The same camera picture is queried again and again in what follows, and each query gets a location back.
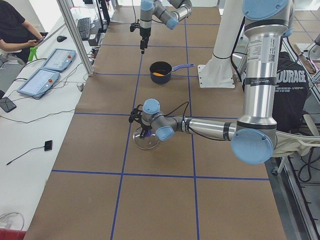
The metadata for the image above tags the aluminium frame post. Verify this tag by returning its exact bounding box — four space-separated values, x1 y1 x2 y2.
56 0 94 77

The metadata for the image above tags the glass lid with blue knob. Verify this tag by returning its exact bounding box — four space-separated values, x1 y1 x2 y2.
132 127 160 150

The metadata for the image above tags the black computer mouse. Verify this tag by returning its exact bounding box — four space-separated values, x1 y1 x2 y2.
56 35 67 43

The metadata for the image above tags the black keyboard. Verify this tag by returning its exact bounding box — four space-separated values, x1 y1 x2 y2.
77 17 91 40

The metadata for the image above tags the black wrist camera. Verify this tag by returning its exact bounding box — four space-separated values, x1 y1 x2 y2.
129 22 141 33
128 104 143 124

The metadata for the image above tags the blue saucepan with handle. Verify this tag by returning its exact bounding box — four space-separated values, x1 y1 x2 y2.
149 61 195 85

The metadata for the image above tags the black smartphone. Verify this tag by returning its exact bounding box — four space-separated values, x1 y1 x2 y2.
0 97 17 113

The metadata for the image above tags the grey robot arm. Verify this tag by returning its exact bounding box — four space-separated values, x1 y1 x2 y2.
130 0 193 54
140 0 295 165

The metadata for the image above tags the person in courage jacket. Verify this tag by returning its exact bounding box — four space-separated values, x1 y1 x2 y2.
272 51 309 133

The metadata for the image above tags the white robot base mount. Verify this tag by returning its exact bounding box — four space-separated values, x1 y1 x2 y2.
197 0 244 89

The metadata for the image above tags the person in black shirt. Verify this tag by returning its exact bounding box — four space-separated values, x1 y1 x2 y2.
0 0 48 63

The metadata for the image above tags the teach pendant tablet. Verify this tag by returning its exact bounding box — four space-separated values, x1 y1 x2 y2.
42 48 76 73
17 68 60 99

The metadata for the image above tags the white chair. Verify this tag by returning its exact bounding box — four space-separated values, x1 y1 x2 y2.
272 114 320 158

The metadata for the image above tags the green clamp stand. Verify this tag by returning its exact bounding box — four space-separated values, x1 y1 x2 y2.
28 46 38 62

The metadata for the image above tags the yellow corn cob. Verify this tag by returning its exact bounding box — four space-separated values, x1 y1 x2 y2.
152 72 166 77

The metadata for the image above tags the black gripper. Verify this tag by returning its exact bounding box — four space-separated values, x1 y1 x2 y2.
139 26 152 54
139 116 152 139

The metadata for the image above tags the near teach pendant tablet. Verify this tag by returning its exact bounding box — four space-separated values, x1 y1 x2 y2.
17 68 60 99

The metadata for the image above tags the white power adapter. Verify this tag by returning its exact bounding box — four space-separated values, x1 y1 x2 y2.
76 82 84 92

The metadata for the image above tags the small black sensor pad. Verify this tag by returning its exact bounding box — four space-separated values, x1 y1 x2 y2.
44 140 53 152

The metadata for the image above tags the far teach pendant tablet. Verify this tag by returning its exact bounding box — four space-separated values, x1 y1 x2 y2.
42 48 76 73

